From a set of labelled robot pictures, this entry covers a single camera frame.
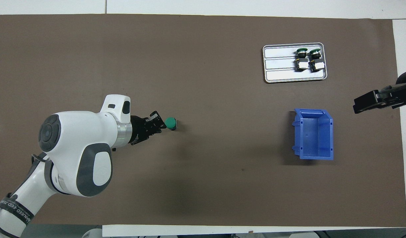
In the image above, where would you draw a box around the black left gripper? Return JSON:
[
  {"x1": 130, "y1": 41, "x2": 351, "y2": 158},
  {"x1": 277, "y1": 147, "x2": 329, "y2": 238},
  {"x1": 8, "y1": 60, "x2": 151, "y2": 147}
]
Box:
[{"x1": 131, "y1": 111, "x2": 167, "y2": 146}]

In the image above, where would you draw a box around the blue plastic storage bin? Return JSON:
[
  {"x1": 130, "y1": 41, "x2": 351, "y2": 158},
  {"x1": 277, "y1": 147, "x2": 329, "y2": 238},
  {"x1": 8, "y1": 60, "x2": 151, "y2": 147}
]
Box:
[{"x1": 291, "y1": 108, "x2": 334, "y2": 161}]

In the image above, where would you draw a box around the brown table mat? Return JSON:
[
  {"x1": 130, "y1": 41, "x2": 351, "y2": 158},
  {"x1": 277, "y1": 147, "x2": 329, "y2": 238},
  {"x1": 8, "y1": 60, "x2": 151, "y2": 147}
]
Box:
[{"x1": 0, "y1": 14, "x2": 406, "y2": 227}]

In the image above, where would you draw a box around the silver metal tray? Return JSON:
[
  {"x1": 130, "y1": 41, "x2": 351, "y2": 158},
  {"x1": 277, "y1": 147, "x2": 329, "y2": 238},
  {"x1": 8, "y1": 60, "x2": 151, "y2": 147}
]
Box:
[{"x1": 262, "y1": 42, "x2": 328, "y2": 83}]

